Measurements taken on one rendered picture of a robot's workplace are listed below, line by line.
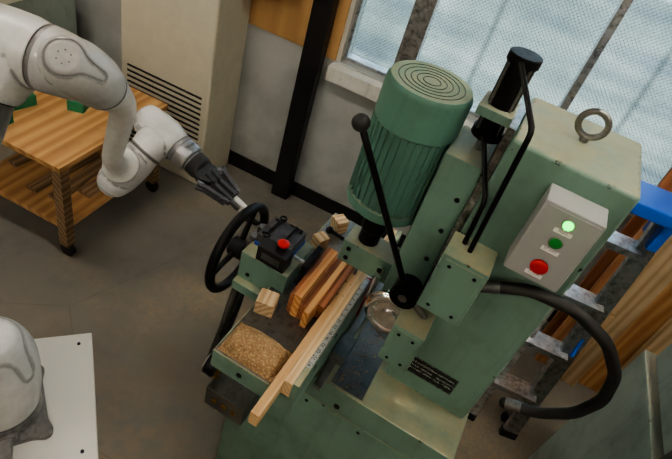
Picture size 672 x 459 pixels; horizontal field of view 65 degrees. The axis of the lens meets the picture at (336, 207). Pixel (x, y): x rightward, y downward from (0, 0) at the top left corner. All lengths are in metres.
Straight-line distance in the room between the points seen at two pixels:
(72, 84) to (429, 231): 0.74
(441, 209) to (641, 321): 1.66
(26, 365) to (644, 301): 2.17
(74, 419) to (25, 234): 1.48
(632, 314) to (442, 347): 1.42
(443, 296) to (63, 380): 0.90
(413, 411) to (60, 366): 0.85
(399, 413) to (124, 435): 1.10
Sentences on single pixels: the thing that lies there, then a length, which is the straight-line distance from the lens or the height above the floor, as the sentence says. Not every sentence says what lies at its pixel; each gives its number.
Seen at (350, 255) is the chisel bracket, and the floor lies 1.03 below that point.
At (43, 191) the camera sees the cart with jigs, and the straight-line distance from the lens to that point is 2.68.
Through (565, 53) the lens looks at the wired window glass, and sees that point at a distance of 2.43.
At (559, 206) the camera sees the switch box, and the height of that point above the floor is 1.48.
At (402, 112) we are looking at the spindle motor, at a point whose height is 1.46.
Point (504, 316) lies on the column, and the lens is 1.15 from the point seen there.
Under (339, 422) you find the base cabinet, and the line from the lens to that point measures 1.44.
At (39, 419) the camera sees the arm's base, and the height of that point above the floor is 0.71.
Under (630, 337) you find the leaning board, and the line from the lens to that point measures 2.68.
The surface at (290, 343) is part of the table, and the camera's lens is 1.25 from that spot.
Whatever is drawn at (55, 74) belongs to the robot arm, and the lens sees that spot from 1.09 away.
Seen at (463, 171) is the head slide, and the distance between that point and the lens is 1.03.
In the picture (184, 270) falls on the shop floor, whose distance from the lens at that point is 2.55.
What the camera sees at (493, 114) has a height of 1.51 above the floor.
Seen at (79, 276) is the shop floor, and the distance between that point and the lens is 2.54.
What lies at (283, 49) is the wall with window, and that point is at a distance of 2.70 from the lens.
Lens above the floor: 1.92
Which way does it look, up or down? 39 degrees down
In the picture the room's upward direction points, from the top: 18 degrees clockwise
